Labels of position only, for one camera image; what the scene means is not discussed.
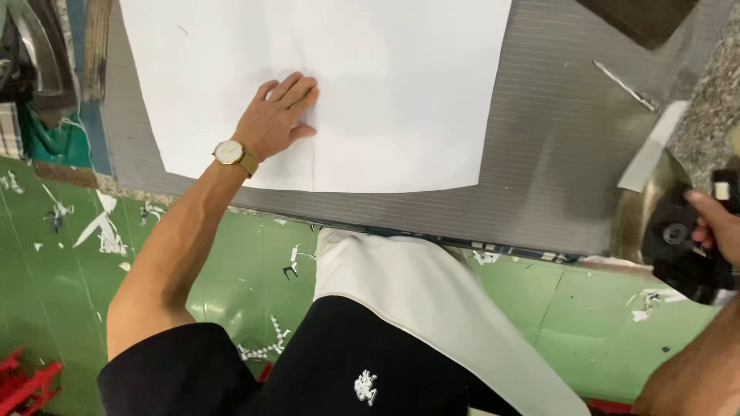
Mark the grey ribbed table mat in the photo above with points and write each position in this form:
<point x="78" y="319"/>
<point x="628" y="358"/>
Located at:
<point x="555" y="150"/>

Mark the pile of fabric clutter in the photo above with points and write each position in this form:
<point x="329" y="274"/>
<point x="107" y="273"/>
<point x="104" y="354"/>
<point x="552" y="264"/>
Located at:
<point x="46" y="81"/>

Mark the metal ruler strip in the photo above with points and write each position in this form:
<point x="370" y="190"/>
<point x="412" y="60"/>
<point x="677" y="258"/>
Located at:
<point x="624" y="85"/>

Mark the black electric fabric cutter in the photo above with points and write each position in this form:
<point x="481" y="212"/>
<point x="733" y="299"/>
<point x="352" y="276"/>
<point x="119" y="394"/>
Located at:
<point x="679" y="242"/>

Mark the person's left hand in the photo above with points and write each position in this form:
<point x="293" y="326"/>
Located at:
<point x="271" y="124"/>

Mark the white paper strip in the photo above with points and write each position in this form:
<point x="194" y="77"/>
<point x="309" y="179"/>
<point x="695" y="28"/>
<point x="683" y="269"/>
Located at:
<point x="653" y="147"/>

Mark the person's right hand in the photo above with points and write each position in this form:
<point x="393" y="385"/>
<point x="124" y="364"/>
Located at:
<point x="717" y="225"/>

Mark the white fabric sheet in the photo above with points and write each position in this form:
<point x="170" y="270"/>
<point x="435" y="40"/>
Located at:
<point x="324" y="86"/>

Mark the scattered white fabric scraps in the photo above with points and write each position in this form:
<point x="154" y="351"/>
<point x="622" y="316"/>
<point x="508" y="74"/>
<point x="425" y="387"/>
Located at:
<point x="98" y="225"/>

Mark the dark brown board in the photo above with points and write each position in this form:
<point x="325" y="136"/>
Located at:
<point x="641" y="17"/>

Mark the person's right fingers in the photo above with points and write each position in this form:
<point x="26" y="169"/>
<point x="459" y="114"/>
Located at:
<point x="702" y="222"/>

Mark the gold wristwatch white dial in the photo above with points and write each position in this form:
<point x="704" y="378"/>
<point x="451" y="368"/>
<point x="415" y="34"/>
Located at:
<point x="234" y="155"/>

